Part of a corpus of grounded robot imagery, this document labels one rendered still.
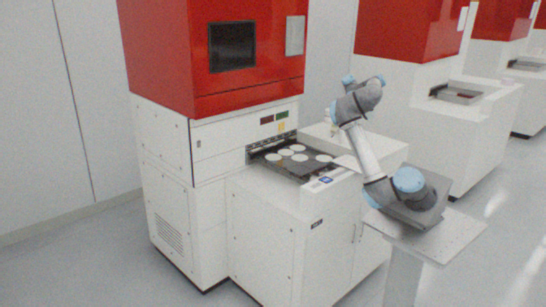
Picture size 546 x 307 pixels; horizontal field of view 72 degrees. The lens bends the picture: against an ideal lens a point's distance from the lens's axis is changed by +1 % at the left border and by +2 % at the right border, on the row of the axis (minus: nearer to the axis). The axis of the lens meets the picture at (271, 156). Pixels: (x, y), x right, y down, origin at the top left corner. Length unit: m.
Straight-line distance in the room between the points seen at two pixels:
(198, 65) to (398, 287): 1.49
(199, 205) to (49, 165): 1.54
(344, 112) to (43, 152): 2.36
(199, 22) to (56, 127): 1.78
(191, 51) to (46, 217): 2.16
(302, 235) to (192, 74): 0.93
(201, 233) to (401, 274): 1.12
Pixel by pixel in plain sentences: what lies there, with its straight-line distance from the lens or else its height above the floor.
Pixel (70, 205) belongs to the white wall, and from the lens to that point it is 3.53.
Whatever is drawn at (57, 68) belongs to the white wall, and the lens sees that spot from 3.19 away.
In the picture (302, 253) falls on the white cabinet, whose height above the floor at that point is 0.64.
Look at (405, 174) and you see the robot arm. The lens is 1.71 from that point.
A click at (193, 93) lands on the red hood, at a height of 1.36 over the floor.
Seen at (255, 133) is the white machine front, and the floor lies 1.03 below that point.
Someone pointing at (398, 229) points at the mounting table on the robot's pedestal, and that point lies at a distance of 1.85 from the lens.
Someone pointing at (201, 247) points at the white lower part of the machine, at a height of 0.42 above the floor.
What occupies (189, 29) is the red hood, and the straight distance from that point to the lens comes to 1.79.
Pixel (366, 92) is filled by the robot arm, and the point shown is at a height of 1.41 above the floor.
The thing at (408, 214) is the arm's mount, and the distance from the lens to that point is 1.89.
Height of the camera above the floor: 1.83
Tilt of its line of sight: 24 degrees down
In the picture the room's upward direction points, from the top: 1 degrees clockwise
